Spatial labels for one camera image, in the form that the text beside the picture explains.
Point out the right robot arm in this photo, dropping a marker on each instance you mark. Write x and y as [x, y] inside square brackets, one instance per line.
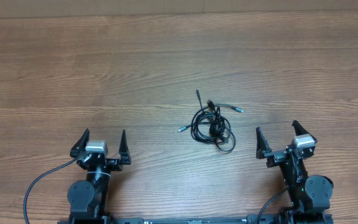
[309, 194]

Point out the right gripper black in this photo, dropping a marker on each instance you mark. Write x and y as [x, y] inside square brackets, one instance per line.
[276, 156]

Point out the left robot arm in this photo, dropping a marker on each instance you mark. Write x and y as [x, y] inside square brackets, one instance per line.
[88, 198]

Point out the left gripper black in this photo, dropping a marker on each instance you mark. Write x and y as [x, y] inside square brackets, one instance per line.
[116, 165]

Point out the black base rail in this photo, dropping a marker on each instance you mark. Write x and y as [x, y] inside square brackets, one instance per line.
[250, 219]

